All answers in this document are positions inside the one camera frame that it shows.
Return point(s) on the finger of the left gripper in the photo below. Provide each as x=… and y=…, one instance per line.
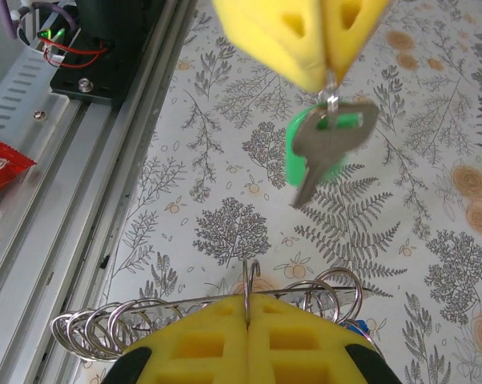
x=265, y=32
x=353, y=24

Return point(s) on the aluminium frame rail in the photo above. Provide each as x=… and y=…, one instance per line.
x=65, y=200

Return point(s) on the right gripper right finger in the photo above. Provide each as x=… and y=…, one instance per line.
x=297, y=352

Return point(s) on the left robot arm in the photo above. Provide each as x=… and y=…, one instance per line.
x=117, y=20

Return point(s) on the red snack packet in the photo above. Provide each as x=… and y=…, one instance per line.
x=1, y=168

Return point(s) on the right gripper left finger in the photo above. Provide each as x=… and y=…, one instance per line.
x=193, y=352

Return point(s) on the floral tablecloth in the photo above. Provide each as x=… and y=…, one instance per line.
x=425, y=240

